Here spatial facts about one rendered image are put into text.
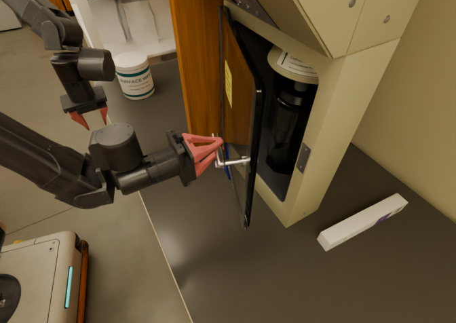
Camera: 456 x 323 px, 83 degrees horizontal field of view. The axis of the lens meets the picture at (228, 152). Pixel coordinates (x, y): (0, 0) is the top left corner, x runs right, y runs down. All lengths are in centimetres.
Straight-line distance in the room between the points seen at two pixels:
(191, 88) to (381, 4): 48
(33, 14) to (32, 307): 122
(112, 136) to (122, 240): 145
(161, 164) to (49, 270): 120
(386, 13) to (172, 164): 38
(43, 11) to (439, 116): 94
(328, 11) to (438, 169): 67
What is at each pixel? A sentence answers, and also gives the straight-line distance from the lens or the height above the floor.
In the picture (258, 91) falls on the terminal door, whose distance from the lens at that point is 34.
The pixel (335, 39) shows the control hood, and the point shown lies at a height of 144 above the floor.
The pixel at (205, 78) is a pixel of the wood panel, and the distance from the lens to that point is 72.
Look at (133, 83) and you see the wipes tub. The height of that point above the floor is 102.
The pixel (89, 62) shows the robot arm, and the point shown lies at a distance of 67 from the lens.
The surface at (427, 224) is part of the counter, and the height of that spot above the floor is 94.
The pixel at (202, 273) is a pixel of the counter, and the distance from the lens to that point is 66.
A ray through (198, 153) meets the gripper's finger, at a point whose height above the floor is 123.
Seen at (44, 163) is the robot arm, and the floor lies 128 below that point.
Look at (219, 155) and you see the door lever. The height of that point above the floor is 121.
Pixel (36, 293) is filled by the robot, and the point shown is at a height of 28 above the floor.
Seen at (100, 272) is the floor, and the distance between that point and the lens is 181.
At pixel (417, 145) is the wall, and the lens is 90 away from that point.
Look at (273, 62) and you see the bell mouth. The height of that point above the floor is 133.
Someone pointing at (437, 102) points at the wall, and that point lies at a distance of 84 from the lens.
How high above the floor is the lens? 157
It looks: 47 degrees down
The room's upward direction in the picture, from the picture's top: straight up
